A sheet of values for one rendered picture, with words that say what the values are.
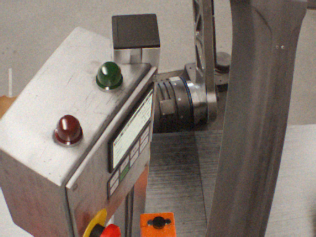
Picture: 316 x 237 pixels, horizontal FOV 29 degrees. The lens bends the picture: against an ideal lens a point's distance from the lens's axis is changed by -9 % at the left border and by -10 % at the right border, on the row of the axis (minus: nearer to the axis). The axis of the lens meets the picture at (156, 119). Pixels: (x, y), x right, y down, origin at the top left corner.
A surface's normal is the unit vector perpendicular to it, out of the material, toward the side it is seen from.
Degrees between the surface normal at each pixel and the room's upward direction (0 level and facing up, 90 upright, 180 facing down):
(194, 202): 0
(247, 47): 77
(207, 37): 65
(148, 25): 0
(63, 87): 0
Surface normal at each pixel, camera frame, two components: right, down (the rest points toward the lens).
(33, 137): 0.06, -0.57
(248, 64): -0.91, 0.05
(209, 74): 0.25, 0.48
